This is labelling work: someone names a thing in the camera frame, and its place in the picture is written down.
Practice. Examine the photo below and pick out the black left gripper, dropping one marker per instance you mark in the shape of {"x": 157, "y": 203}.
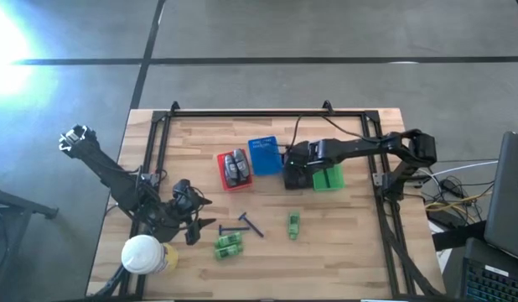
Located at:
{"x": 177, "y": 216}

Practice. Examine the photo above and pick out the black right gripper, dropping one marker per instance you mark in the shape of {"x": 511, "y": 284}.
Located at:
{"x": 303, "y": 155}

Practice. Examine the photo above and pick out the blue plastic basket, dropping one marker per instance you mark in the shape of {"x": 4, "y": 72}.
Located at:
{"x": 265, "y": 159}

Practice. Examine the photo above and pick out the red plastic basket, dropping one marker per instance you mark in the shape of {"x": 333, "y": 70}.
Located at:
{"x": 221, "y": 184}

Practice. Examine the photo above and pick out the dark disposable razor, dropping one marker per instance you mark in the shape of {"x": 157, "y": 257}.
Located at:
{"x": 251, "y": 225}
{"x": 234, "y": 229}

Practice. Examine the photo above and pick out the small green bottle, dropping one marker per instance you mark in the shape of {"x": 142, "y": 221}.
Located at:
{"x": 228, "y": 240}

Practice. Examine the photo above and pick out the green packets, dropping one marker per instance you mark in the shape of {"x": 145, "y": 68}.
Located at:
{"x": 228, "y": 251}

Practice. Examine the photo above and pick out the grey toiletry bottle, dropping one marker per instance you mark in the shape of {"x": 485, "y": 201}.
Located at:
{"x": 230, "y": 171}

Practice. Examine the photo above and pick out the pile of grey pouches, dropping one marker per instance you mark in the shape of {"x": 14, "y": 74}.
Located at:
{"x": 241, "y": 164}

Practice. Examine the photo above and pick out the small green packet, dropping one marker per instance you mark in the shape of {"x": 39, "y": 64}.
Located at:
{"x": 293, "y": 225}

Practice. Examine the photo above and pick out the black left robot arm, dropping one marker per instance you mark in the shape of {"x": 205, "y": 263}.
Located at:
{"x": 116, "y": 180}

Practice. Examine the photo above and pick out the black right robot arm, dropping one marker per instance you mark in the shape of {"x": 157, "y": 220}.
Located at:
{"x": 368, "y": 147}

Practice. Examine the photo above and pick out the black plastic basket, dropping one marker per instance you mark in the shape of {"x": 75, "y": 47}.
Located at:
{"x": 296, "y": 181}

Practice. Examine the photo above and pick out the green plastic basket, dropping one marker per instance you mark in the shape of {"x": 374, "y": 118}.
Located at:
{"x": 336, "y": 180}

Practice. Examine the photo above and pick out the white-lidded yellow wipes canister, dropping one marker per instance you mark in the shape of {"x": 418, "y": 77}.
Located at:
{"x": 143, "y": 253}

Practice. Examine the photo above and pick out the black power brick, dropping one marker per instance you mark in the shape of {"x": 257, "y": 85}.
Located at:
{"x": 441, "y": 219}

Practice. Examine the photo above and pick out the black side stand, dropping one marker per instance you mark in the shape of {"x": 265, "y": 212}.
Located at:
{"x": 16, "y": 201}

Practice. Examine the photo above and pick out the dark grey laptop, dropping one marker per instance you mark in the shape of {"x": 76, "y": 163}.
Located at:
{"x": 508, "y": 193}

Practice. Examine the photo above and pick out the black backlit keyboard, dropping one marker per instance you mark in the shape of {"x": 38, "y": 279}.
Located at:
{"x": 489, "y": 283}

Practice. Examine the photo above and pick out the black metal rig frame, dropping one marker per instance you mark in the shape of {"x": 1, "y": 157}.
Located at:
{"x": 242, "y": 113}

